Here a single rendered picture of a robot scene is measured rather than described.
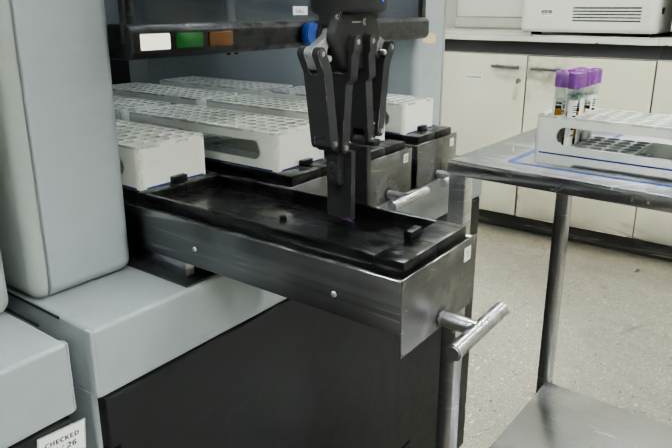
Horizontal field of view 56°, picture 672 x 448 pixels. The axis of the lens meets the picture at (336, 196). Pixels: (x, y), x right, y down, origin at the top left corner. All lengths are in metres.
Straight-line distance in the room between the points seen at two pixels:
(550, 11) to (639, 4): 0.35
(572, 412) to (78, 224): 0.98
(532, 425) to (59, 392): 0.89
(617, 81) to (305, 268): 2.38
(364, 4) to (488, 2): 3.12
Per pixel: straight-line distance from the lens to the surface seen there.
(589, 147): 0.86
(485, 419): 1.77
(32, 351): 0.61
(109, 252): 0.72
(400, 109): 1.03
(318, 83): 0.59
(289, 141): 0.81
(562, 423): 1.31
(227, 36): 0.76
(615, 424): 1.34
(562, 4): 2.91
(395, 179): 0.96
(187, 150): 0.78
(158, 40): 0.69
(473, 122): 3.07
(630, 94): 2.84
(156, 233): 0.71
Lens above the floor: 1.01
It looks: 16 degrees down
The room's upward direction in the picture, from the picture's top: straight up
